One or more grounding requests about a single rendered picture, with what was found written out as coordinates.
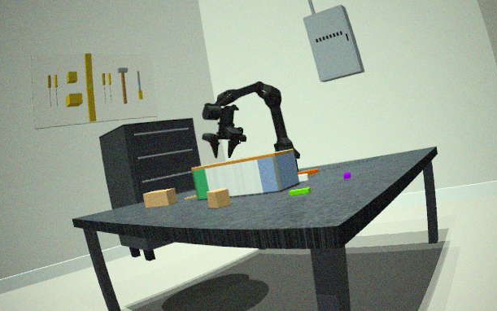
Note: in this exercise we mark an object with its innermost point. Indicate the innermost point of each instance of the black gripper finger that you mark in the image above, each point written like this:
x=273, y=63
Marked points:
x=214, y=147
x=231, y=146

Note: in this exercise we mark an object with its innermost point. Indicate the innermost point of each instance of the tan rectangular block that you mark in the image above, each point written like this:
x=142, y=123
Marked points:
x=160, y=198

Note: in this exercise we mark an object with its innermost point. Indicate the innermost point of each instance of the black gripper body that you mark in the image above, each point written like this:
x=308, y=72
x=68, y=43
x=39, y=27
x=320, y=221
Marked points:
x=214, y=138

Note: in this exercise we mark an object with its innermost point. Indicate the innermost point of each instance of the tan cardboard box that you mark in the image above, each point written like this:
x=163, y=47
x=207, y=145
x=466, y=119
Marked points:
x=218, y=198

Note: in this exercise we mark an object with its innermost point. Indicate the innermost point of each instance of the green flat bar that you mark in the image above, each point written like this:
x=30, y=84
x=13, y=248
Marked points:
x=300, y=191

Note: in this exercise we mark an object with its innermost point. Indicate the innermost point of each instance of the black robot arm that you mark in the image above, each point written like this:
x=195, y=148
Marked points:
x=272, y=98

